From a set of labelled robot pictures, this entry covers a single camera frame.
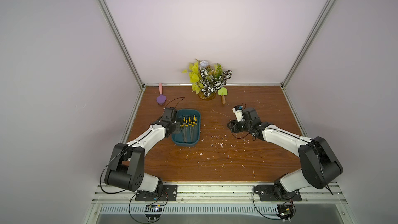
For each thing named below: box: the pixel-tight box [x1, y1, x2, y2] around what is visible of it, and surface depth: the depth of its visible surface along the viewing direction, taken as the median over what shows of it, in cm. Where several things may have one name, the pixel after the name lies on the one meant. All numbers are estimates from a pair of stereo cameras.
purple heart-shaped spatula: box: [156, 82, 167, 106], surface depth 116 cm
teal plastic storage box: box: [172, 108, 202, 147], surface depth 96 cm
